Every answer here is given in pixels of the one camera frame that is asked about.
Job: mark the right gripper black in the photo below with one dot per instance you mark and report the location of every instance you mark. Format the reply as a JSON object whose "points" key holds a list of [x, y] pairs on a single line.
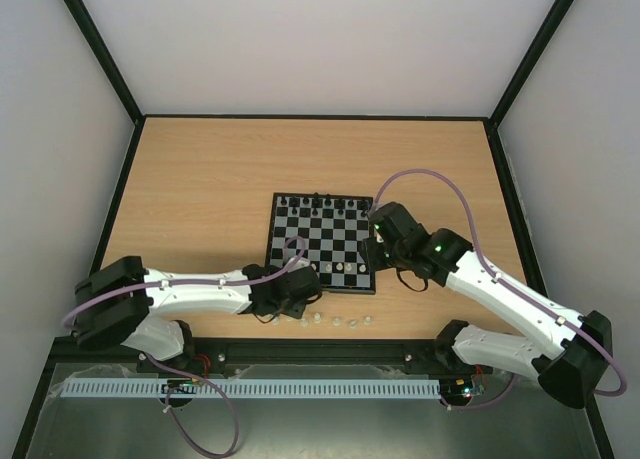
{"points": [[373, 252]]}

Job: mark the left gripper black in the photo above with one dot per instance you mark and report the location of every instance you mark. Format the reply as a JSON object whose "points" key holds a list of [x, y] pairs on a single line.
{"points": [[296, 311]]}

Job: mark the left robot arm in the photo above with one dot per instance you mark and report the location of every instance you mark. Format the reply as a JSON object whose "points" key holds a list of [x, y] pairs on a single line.
{"points": [[144, 309]]}

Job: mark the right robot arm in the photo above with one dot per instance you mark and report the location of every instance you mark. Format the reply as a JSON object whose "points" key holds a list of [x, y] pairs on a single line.
{"points": [[560, 348]]}

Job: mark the black and white chessboard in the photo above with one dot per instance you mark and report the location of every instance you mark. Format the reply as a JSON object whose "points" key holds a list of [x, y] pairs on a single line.
{"points": [[333, 227]]}

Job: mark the black aluminium frame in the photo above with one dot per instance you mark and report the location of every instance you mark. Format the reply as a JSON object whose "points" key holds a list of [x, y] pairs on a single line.
{"points": [[276, 351]]}

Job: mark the light blue cable duct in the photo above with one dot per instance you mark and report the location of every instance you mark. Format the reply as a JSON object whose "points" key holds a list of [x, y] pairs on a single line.
{"points": [[253, 388]]}

